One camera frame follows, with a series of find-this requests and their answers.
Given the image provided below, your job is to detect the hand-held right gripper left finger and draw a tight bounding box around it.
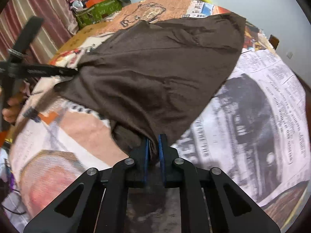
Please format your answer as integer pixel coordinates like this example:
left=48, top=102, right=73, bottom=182
left=23, top=136, right=151, bottom=233

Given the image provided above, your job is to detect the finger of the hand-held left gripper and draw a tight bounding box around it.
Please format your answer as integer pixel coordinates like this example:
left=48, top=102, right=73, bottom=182
left=11, top=17, right=45, bottom=54
left=26, top=63, right=79, bottom=78

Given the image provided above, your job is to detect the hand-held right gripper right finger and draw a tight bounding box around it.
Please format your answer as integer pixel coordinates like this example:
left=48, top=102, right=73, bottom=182
left=158, top=134, right=282, bottom=233

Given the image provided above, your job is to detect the brown t-shirt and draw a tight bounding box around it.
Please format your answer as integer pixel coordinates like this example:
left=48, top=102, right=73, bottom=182
left=53, top=12, right=247, bottom=165

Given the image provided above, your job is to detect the person's left hand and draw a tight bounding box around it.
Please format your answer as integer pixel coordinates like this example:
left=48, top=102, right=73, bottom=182
left=2, top=93, right=27, bottom=123

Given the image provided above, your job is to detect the striped red beige curtain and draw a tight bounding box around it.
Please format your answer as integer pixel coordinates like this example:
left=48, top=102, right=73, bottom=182
left=0, top=0, right=80, bottom=61

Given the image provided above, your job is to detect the orange box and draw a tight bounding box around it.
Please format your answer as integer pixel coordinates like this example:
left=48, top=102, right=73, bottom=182
left=85, top=0, right=110, bottom=8

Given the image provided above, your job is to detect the green patterned storage box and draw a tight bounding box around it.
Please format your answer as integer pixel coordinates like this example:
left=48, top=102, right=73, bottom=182
left=75, top=0, right=123, bottom=30

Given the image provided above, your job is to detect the printed bed sheet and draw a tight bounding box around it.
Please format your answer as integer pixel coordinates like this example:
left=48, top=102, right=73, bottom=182
left=7, top=0, right=308, bottom=233

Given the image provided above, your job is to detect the wooden bed post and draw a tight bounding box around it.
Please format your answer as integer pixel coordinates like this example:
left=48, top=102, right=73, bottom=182
left=268, top=35, right=280, bottom=51

